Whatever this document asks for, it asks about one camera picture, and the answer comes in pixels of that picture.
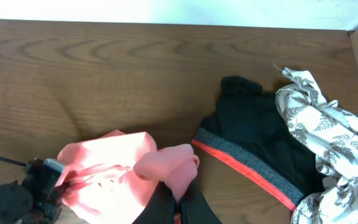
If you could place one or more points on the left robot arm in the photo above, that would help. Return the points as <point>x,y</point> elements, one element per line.
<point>15,202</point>

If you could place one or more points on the black shorts red waistband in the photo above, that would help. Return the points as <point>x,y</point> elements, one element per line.
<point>247,132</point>

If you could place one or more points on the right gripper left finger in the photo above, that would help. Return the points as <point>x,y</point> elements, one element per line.
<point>160,209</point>

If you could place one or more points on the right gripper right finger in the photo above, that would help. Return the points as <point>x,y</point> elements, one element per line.
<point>194,208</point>

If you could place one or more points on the coral pink t-shirt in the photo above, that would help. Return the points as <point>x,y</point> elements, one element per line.
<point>111,179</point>

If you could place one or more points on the fern print white cloth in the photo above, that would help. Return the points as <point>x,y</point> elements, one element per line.
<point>331,133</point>

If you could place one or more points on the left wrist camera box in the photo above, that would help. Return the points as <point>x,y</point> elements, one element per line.
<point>55,165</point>

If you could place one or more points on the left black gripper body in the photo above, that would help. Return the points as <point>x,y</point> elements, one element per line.
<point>46,188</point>

